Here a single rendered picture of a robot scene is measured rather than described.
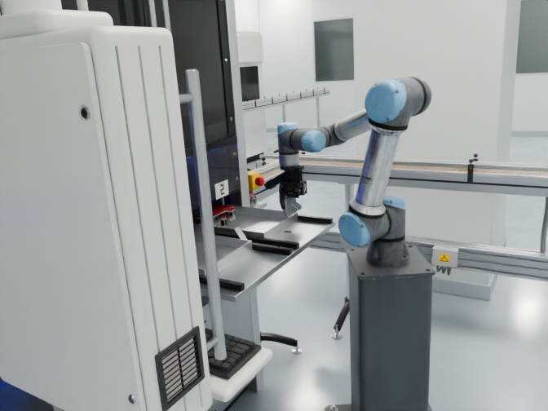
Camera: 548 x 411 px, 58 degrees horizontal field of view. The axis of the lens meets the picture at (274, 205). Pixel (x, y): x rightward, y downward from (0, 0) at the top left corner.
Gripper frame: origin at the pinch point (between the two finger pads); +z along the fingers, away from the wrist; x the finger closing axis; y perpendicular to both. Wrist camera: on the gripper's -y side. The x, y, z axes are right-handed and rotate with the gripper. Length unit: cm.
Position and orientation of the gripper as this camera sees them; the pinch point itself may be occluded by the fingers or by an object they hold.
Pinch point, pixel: (287, 215)
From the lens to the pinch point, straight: 190.0
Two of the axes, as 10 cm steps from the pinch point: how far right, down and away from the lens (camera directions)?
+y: 8.7, 0.9, -4.9
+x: 4.9, -2.7, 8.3
